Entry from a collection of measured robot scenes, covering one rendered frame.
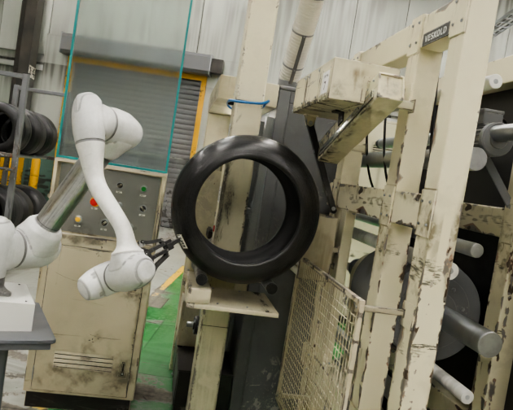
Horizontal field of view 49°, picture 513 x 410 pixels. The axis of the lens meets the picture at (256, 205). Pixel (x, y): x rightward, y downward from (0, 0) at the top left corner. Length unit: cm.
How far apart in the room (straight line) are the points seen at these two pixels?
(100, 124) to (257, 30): 93
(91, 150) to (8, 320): 68
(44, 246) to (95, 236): 69
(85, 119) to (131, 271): 57
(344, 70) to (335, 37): 976
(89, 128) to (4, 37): 1100
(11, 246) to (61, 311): 84
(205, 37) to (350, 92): 989
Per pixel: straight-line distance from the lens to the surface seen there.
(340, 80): 204
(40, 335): 222
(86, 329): 306
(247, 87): 260
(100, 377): 313
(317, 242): 259
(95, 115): 205
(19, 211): 588
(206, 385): 276
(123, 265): 181
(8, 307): 222
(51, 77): 1238
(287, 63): 317
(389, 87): 199
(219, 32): 1184
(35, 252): 236
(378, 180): 574
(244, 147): 220
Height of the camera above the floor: 134
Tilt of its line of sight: 3 degrees down
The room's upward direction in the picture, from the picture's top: 9 degrees clockwise
